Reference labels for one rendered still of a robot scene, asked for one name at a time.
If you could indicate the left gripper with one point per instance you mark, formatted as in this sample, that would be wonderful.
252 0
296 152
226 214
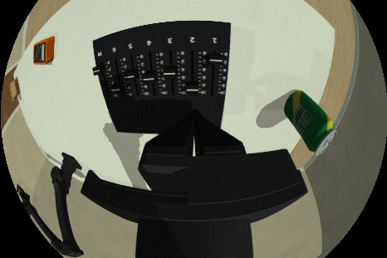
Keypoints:
22 192

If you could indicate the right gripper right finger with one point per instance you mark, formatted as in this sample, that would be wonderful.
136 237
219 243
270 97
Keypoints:
212 140

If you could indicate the black lighting desk fader panel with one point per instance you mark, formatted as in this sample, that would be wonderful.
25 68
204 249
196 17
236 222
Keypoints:
196 52

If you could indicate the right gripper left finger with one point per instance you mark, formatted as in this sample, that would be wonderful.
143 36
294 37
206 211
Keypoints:
175 139

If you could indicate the green and yellow drink can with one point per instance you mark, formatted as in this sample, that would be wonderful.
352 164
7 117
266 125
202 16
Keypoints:
311 122

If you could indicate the brown cardboard box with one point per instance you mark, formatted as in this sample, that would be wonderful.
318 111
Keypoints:
14 88

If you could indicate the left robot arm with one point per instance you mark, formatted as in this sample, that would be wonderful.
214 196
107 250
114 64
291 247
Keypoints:
61 178

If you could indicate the orange digital multimeter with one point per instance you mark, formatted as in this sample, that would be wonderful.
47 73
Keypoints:
43 51

